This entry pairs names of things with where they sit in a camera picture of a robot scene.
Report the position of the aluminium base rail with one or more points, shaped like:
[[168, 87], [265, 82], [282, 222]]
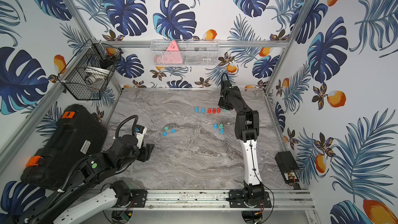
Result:
[[218, 200]]

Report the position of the black power supply box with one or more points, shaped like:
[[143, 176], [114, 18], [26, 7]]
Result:
[[288, 168]]

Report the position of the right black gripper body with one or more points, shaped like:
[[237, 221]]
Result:
[[223, 103]]

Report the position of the black wire basket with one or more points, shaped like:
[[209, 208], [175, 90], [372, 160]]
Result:
[[89, 72]]

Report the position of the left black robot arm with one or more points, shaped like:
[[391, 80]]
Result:
[[83, 176]]

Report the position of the black plastic tool case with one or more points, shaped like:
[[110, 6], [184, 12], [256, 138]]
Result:
[[78, 134]]

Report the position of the clear mesh wall tray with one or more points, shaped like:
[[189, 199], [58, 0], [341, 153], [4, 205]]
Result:
[[194, 52]]

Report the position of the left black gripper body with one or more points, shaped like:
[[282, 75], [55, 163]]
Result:
[[146, 152]]

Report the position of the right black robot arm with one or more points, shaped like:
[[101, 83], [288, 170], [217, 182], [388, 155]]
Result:
[[246, 131]]

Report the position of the pink triangle card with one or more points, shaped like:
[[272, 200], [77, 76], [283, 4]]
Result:
[[172, 54]]

